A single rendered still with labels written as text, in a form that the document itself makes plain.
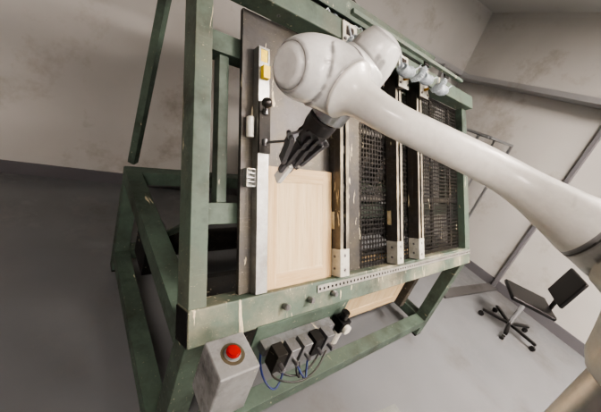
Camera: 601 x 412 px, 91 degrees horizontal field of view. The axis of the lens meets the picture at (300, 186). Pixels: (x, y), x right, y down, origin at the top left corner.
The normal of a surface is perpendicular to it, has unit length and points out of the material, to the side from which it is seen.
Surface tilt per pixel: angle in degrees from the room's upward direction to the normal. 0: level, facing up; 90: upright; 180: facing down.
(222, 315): 60
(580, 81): 90
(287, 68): 96
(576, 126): 90
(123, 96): 90
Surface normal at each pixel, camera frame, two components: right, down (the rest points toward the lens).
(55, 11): 0.43, 0.46
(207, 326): 0.64, -0.04
